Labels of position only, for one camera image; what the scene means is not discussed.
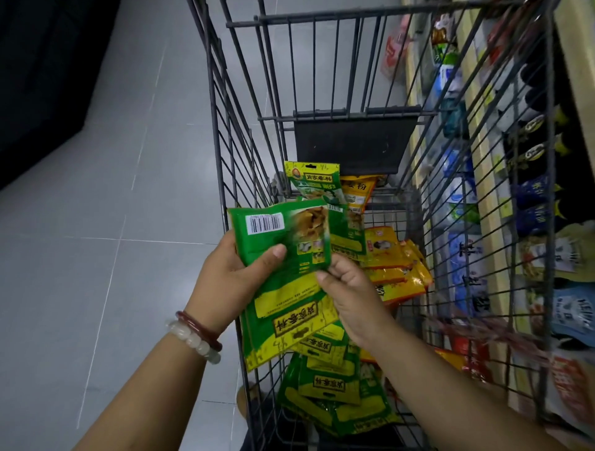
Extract person's left hand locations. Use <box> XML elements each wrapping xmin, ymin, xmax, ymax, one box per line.
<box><xmin>184</xmin><ymin>230</ymin><xmax>288</xmax><ymax>338</ymax></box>

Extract person's right hand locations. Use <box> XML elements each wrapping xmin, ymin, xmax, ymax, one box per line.
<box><xmin>316</xmin><ymin>253</ymin><xmax>396</xmax><ymax>347</ymax></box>

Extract green seasoning packet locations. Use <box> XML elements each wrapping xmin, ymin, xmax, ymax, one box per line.
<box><xmin>229</xmin><ymin>198</ymin><xmax>340</xmax><ymax>373</ymax></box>

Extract pile of seasoning packets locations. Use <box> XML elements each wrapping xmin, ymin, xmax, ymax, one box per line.
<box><xmin>275</xmin><ymin>160</ymin><xmax>436</xmax><ymax>438</ymax></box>

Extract grey wire shopping cart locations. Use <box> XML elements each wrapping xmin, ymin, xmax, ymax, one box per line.
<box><xmin>186</xmin><ymin>0</ymin><xmax>595</xmax><ymax>451</ymax></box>

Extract wooden store shelving with goods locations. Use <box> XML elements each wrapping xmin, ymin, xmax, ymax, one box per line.
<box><xmin>400</xmin><ymin>0</ymin><xmax>595</xmax><ymax>451</ymax></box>

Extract person's left forearm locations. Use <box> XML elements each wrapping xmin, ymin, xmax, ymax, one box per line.
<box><xmin>74</xmin><ymin>320</ymin><xmax>229</xmax><ymax>451</ymax></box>

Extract person's right forearm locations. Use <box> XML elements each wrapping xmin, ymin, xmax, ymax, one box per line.
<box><xmin>358</xmin><ymin>316</ymin><xmax>568</xmax><ymax>451</ymax></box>

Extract black plastic cart flap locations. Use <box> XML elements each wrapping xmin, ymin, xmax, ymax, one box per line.
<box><xmin>294</xmin><ymin>110</ymin><xmax>421</xmax><ymax>176</ymax></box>

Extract row of blue packets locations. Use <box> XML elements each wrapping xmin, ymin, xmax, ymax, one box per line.
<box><xmin>428</xmin><ymin>56</ymin><xmax>489</xmax><ymax>317</ymax></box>

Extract brown shoe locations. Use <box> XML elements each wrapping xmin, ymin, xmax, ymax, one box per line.
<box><xmin>236</xmin><ymin>385</ymin><xmax>252</xmax><ymax>421</ymax></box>

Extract pale green pouch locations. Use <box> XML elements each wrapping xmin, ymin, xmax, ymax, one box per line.
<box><xmin>521</xmin><ymin>223</ymin><xmax>595</xmax><ymax>284</ymax></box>

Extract blue white pouch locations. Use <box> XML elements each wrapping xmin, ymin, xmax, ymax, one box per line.
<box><xmin>530</xmin><ymin>283</ymin><xmax>595</xmax><ymax>349</ymax></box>

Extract rows of assorted seasoning packets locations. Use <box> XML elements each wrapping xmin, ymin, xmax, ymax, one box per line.
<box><xmin>437</xmin><ymin>335</ymin><xmax>595</xmax><ymax>438</ymax></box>

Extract row of small dark bottles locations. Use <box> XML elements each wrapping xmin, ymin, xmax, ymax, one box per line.
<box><xmin>506</xmin><ymin>56</ymin><xmax>595</xmax><ymax>238</ymax></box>

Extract black display base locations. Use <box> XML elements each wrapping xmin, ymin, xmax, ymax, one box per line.
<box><xmin>0</xmin><ymin>0</ymin><xmax>122</xmax><ymax>191</ymax></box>

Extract dark red bracelet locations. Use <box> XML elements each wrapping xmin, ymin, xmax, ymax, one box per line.
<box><xmin>177</xmin><ymin>310</ymin><xmax>224</xmax><ymax>352</ymax></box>

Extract white bead bracelet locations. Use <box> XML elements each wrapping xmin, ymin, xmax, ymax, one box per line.
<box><xmin>167</xmin><ymin>318</ymin><xmax>224</xmax><ymax>366</ymax></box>

